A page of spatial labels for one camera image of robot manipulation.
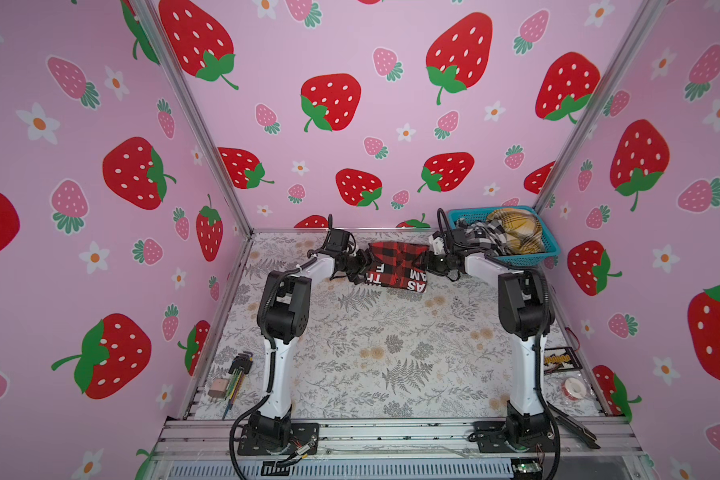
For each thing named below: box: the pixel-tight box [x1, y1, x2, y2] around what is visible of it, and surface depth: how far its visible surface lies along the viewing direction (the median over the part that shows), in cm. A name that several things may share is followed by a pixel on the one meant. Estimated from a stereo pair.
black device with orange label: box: [544, 347, 583, 373], surface depth 88 cm
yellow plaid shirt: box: [487, 208, 545, 255], surface depth 110 cm
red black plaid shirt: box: [365, 241, 429, 293], surface depth 103 cm
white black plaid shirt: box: [455, 218, 511, 254], surface depth 110 cm
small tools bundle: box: [223, 351, 254, 421], surface depth 85 cm
